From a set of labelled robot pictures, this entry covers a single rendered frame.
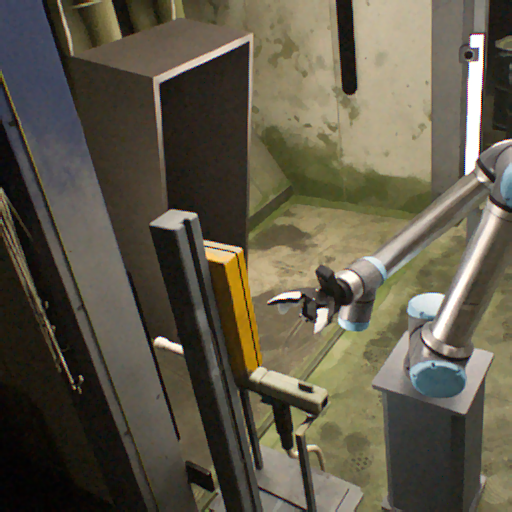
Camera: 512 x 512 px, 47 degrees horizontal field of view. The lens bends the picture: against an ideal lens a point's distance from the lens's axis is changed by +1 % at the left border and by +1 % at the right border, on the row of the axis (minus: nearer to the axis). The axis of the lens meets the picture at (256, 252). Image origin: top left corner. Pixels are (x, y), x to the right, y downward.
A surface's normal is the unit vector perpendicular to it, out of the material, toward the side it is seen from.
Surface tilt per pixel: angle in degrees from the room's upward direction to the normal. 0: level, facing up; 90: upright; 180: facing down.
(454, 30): 90
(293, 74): 90
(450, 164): 90
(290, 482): 0
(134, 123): 90
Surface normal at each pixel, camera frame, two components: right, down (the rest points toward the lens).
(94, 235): 0.82, 0.18
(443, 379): -0.21, 0.59
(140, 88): -0.52, 0.49
